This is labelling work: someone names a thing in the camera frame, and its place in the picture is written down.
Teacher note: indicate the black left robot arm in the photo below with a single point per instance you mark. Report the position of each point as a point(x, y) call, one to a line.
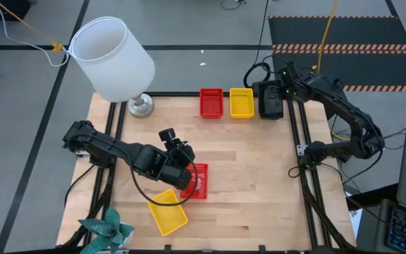
point(118, 150)

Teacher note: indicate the black perforated computer case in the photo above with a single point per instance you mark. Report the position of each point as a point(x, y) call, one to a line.
point(255, 88)

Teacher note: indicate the table lamp with white shade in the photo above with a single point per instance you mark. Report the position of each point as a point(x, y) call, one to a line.
point(115, 63)

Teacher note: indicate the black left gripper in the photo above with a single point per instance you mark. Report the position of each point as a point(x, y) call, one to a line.
point(180, 157)

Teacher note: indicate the yellow plastic basket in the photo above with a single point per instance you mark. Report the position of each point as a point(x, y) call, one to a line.
point(169, 215)
point(241, 104)

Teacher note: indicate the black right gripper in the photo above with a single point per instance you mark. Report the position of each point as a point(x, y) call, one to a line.
point(294, 84)

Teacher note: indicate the red plastic basket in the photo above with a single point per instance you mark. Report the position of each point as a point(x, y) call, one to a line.
point(201, 183)
point(211, 104)

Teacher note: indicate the black hazard-striped floor mat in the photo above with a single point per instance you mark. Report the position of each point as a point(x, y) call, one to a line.
point(347, 31)

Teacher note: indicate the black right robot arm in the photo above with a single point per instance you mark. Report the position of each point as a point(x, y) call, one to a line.
point(351, 113)

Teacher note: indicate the teal artificial potted plant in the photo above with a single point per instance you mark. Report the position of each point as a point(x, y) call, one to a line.
point(106, 229)

